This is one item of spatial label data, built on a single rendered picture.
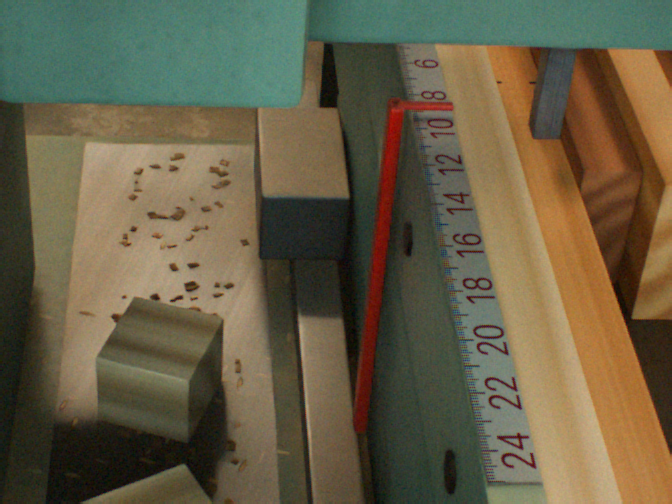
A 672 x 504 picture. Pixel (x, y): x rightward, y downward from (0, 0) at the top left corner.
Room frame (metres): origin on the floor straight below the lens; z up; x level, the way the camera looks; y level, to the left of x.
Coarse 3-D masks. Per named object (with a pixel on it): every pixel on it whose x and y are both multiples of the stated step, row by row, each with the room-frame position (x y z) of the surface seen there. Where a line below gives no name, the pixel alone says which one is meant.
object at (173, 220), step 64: (64, 192) 0.55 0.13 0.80; (128, 192) 0.55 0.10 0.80; (192, 192) 0.56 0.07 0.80; (64, 256) 0.50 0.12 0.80; (128, 256) 0.50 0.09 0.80; (192, 256) 0.51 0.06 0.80; (256, 256) 0.51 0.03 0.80; (64, 320) 0.46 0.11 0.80; (256, 320) 0.47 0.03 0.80; (64, 384) 0.42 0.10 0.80; (256, 384) 0.43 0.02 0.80; (64, 448) 0.38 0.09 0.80; (128, 448) 0.39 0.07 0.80; (192, 448) 0.39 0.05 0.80; (256, 448) 0.39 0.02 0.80
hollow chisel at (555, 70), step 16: (544, 48) 0.40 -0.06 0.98; (544, 64) 0.40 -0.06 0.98; (560, 64) 0.40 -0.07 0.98; (544, 80) 0.40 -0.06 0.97; (560, 80) 0.40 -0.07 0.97; (544, 96) 0.40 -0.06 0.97; (560, 96) 0.40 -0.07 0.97; (544, 112) 0.40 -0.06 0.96; (560, 112) 0.40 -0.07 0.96; (544, 128) 0.40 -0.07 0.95; (560, 128) 0.40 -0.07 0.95
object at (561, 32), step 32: (320, 0) 0.36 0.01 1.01; (352, 0) 0.36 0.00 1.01; (384, 0) 0.36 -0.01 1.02; (416, 0) 0.36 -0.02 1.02; (448, 0) 0.36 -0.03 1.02; (480, 0) 0.36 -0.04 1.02; (512, 0) 0.36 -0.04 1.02; (544, 0) 0.36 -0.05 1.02; (576, 0) 0.37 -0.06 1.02; (608, 0) 0.37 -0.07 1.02; (640, 0) 0.37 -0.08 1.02; (320, 32) 0.36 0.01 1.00; (352, 32) 0.36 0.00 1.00; (384, 32) 0.36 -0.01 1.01; (416, 32) 0.36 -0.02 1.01; (448, 32) 0.36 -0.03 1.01; (480, 32) 0.36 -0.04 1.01; (512, 32) 0.36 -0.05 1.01; (544, 32) 0.36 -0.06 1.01; (576, 32) 0.37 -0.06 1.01; (608, 32) 0.37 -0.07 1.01; (640, 32) 0.37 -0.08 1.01
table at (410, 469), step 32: (352, 64) 0.55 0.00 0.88; (352, 96) 0.54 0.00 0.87; (352, 128) 0.53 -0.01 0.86; (352, 160) 0.52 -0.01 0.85; (384, 288) 0.40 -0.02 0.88; (384, 320) 0.39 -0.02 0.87; (640, 320) 0.37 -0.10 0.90; (384, 352) 0.39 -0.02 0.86; (640, 352) 0.35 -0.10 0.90; (384, 384) 0.38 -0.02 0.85; (384, 416) 0.37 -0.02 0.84; (416, 416) 0.32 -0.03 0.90; (416, 448) 0.31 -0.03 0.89; (416, 480) 0.31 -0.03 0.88
